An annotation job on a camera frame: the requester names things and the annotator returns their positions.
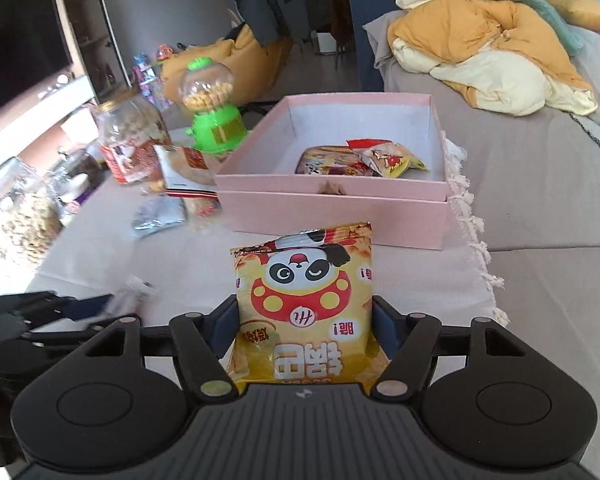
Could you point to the wall shelf unit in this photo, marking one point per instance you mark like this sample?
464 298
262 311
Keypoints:
90 20

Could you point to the grey bed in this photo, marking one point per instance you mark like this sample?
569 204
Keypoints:
530 170

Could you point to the teal cloth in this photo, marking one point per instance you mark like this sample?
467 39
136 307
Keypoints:
555 15

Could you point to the colourful toy bottles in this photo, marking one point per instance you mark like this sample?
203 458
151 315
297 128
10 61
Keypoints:
147 80

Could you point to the glass jar with dark contents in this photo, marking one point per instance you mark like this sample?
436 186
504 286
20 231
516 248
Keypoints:
75 180

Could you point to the yellow panda snack packet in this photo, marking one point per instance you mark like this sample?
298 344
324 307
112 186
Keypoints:
300 285

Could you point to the red label plastic jar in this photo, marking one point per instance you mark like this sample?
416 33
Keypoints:
125 130

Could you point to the red patterned snack packet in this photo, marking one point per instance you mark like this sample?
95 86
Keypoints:
325 160

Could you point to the orange cream duvet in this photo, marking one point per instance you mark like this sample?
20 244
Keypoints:
480 35

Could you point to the white red-striped snack packet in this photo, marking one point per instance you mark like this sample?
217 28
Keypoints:
180 170

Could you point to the brown chair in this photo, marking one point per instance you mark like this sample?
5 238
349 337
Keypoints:
336 15

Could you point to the yellow beanbag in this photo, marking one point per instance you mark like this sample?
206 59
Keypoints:
260 60

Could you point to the yellow red snack packet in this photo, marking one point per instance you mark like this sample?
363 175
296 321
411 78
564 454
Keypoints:
390 160

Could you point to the yellow pillow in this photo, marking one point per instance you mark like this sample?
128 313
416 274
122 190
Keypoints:
580 7

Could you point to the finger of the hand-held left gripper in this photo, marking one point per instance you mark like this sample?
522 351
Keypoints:
87 307
55 335

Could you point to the glass jar of peanuts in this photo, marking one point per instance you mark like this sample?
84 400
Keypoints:
25 225

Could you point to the small white packet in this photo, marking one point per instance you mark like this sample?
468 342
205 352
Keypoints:
130 292

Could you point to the silver snack packet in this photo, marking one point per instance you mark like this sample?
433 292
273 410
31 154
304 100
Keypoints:
157 217

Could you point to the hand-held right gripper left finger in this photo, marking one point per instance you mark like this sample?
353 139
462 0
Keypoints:
225 325

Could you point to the green gumball machine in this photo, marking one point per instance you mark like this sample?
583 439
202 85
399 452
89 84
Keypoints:
215 127

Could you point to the white fringed tablecloth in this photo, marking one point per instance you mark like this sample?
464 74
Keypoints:
420 285

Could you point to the pink cardboard box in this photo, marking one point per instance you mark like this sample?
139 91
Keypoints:
330 210

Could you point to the red white snack packet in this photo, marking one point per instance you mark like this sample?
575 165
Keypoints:
205 207

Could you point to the black television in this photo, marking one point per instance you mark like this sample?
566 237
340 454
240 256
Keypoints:
15 45

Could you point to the blue cabinet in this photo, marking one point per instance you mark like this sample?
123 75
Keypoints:
365 10

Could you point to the dark grey jacket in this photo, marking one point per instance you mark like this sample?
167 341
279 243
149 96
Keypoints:
275 5

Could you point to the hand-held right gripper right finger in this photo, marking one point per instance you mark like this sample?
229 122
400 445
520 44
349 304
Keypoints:
385 325

